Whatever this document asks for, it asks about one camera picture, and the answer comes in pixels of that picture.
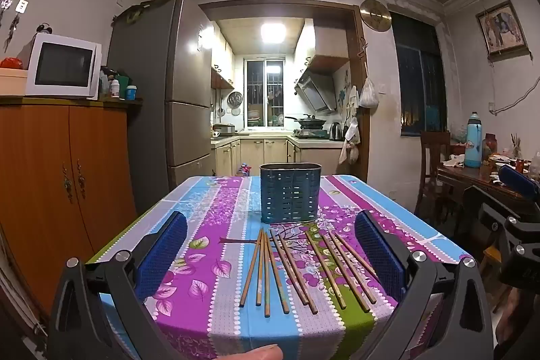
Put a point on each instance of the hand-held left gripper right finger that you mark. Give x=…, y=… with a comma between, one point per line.
x=375, y=254

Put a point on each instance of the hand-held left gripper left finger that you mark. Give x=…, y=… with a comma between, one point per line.
x=162, y=254

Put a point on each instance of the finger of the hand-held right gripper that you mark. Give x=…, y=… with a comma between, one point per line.
x=519, y=180
x=502, y=216

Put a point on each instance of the blue perforated utensil holder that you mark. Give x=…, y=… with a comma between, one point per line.
x=290, y=193

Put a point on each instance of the set of wooden chopsticks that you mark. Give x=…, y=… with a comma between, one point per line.
x=266, y=280

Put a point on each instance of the person's left hand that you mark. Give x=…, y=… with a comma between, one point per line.
x=261, y=353

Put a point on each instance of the wooden stool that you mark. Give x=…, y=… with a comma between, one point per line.
x=491, y=258

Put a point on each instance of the red jar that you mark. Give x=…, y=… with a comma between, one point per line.
x=490, y=145

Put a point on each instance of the floral striped tablecloth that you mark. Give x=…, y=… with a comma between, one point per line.
x=211, y=242

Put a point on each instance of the dark wooden dining table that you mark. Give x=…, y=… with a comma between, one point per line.
x=460, y=178

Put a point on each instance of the blue thermos flask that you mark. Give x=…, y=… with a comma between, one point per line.
x=473, y=140

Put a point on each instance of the white crumpled cloth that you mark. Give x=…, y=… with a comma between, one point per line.
x=452, y=160

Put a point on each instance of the dark wooden chair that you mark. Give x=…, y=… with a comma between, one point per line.
x=432, y=157

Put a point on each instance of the hanging cloth bags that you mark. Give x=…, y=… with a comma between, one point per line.
x=350, y=140

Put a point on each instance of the small colourful object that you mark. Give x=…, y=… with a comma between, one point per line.
x=244, y=170

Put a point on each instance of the steel electric kettle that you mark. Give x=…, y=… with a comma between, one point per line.
x=336, y=131

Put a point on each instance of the beige kitchen base cabinets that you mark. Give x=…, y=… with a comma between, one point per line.
x=253, y=155

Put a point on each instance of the gas stove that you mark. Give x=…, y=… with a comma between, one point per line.
x=311, y=133

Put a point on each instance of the orange wooden cabinet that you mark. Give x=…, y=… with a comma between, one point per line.
x=50, y=174

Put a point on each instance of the dark barred window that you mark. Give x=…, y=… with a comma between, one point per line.
x=417, y=81

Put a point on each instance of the black wok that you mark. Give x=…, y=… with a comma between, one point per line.
x=310, y=119

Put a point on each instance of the framed elephant picture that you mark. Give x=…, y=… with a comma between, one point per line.
x=502, y=29

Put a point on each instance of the white hanging plastic bag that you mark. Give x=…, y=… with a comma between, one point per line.
x=368, y=95

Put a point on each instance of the hanging metal colander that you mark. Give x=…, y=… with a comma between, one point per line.
x=235, y=100

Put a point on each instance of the small white bottle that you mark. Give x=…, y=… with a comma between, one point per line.
x=114, y=89

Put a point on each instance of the green cup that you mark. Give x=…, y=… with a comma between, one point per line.
x=122, y=86

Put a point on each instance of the grey refrigerator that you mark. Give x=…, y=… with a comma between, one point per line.
x=185, y=81

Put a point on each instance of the steel range hood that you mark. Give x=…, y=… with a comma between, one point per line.
x=316, y=90

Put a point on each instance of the translucent plastic jug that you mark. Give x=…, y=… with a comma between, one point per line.
x=104, y=88

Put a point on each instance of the kitchen window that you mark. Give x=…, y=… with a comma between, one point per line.
x=263, y=90

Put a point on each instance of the white microwave oven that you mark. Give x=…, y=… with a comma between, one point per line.
x=63, y=64

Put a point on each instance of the beige box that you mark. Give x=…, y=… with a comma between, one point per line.
x=12, y=82

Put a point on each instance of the kitchen ceiling light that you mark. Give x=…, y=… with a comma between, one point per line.
x=273, y=32

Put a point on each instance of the red round object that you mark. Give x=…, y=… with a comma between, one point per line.
x=10, y=63

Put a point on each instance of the small alarm clock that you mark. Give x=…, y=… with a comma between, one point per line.
x=43, y=29

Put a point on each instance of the long kitchen wall cabinet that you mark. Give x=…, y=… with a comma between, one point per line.
x=221, y=64

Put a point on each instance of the wall cabinet above hood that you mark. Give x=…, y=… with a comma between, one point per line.
x=329, y=43

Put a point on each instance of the golden round wall plate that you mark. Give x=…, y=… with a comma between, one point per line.
x=375, y=15

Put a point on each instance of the dreamcatcher on wall hook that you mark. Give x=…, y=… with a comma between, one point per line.
x=6, y=1
x=21, y=5

